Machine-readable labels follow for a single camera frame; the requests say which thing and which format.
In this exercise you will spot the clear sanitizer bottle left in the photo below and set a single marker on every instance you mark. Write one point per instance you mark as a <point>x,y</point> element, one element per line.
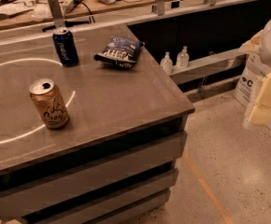
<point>166,63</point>

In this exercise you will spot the clear sanitizer bottle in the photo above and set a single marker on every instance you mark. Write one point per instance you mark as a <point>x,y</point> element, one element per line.
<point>183,58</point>
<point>166,63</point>

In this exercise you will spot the metal bracket post left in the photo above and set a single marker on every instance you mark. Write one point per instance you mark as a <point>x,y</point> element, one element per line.
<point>56,13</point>

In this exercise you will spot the cardboard box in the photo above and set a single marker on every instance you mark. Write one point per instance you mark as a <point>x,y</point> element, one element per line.
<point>253,72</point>

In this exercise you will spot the grey counter drawer cabinet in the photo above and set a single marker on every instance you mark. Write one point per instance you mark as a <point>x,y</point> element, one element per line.
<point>97,178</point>

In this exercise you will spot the orange La Croix can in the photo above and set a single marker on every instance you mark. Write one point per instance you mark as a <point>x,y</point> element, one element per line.
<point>49,103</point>

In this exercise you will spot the blue chip bag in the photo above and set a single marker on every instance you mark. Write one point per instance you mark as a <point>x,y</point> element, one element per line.
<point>120,51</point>

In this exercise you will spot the white paper sheet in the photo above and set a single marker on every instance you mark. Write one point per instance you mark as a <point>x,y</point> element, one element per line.
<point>11,9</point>

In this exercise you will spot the clear sanitizer bottle right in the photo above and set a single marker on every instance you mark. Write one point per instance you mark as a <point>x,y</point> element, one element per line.
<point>183,58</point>

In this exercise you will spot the metal bracket post middle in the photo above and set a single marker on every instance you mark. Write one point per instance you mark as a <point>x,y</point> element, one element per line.
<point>159,7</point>

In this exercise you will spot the blue pepsi can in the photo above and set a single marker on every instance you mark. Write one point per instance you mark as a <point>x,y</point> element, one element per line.
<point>65,46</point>

